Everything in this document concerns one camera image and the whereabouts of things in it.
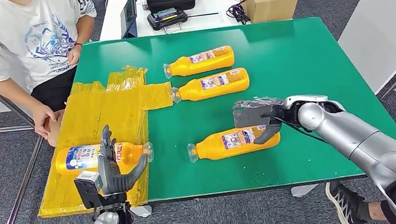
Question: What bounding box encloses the black handheld controller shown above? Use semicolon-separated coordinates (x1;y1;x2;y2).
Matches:
145;6;190;32

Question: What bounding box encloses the yellow plastic sheet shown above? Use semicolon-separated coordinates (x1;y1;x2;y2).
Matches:
22;61;187;220

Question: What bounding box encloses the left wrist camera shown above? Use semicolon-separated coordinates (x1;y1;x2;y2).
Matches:
73;169;106;212

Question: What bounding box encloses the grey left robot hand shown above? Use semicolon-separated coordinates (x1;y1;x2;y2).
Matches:
92;120;154;198

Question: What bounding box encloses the black cable bundle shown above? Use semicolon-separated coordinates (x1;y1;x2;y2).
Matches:
224;0;253;27

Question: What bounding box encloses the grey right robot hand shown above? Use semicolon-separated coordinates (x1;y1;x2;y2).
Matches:
231;95;290;148

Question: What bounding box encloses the orange detergent bottle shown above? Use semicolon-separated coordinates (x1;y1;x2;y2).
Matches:
185;122;284;165
161;44;237;81
53;136;157;178
169;67;252;105

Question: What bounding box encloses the white table foot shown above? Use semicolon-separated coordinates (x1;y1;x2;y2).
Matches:
290;183;321;199
130;204;154;220

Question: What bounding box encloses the dark tablet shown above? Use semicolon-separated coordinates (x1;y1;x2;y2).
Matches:
117;0;140;41

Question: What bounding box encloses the person's left hand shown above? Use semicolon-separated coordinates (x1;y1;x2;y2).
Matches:
65;43;85;67

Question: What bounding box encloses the person's right hand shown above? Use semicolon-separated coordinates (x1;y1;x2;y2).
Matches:
30;102;61;141

